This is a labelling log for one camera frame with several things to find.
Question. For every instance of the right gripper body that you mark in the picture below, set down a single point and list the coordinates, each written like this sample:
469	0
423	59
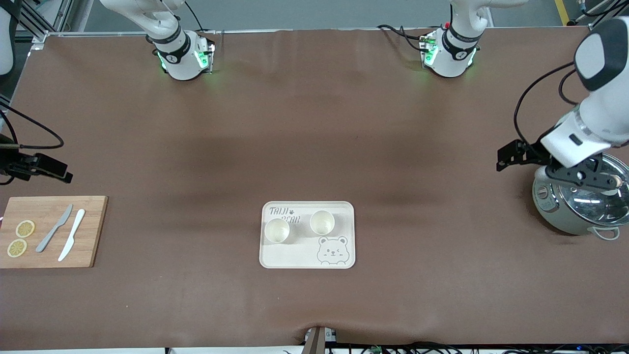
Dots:
11	162

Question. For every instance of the white plastic cup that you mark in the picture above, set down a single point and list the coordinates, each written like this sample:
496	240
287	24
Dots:
322	222
276	230

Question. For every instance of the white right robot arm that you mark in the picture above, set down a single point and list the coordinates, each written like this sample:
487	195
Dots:
179	59

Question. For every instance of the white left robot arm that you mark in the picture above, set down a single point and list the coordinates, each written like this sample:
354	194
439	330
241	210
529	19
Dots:
607	108

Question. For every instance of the cream bear print tray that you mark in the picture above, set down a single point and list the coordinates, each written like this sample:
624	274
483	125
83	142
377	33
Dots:
295	255

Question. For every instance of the lemon slice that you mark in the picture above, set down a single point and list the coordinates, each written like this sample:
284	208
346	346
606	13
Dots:
17	248
25	228

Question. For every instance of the grey-green electric cooking pot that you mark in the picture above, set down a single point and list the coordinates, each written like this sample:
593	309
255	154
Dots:
550	211

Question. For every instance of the grey plastic knife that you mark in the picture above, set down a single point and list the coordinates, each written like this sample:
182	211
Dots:
54	228

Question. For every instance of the glass pot lid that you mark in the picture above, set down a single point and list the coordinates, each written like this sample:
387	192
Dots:
585	204

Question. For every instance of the white plastic knife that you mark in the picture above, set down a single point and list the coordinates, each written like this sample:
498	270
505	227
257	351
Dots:
73	231

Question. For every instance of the bamboo cutting board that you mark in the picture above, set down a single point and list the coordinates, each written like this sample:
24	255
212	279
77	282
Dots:
93	231

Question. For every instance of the brown table mat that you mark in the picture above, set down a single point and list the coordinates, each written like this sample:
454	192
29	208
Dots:
314	123

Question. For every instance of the aluminium frame rail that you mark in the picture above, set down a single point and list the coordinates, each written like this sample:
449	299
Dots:
39	19
594	12

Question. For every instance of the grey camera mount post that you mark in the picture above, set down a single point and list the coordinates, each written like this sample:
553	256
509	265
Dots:
314	341

